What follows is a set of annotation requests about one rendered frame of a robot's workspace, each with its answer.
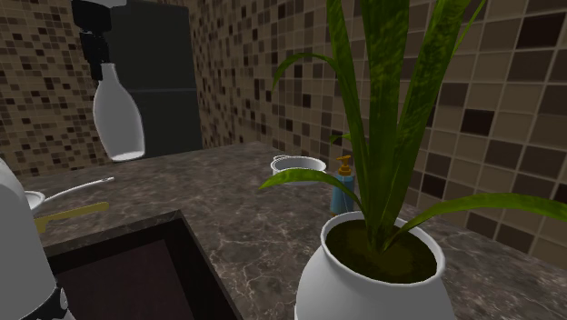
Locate dark sink basin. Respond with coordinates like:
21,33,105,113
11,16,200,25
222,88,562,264
43,209,244,320

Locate green plant in white pot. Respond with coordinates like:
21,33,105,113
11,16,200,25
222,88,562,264
258,0,567,320

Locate white bottle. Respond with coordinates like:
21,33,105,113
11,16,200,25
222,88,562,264
92,63,147,163

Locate blue soap dispenser yellow pump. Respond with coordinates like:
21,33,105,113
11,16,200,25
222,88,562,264
329,155,356,218

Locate dark refrigerator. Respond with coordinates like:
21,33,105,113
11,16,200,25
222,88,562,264
104,0,204,159

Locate white cooking pot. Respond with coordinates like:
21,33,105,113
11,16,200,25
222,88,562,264
270,154,328,185

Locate yellow spatula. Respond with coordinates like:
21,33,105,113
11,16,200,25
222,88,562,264
34,201,111,235

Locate white pan with long handle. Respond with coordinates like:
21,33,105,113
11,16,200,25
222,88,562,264
24,175,115,216

